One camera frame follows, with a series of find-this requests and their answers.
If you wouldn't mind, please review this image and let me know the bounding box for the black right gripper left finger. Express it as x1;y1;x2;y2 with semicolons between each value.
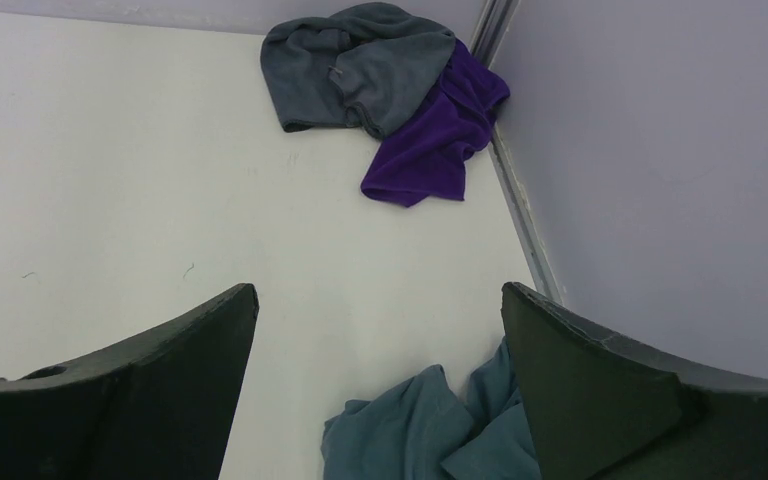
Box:
0;284;259;479

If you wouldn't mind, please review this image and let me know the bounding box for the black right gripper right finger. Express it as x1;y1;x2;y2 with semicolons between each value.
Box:
501;282;768;479

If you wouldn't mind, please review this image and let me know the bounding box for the dark grey towel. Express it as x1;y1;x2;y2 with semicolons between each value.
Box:
260;2;457;140

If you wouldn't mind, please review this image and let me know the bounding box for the teal blue towel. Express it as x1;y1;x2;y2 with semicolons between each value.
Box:
321;342;541;479

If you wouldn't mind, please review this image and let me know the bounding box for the purple towel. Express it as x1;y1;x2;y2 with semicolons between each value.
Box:
360;40;510;208

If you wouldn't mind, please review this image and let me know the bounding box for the right corner metal rail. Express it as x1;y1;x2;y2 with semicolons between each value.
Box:
471;0;563;303

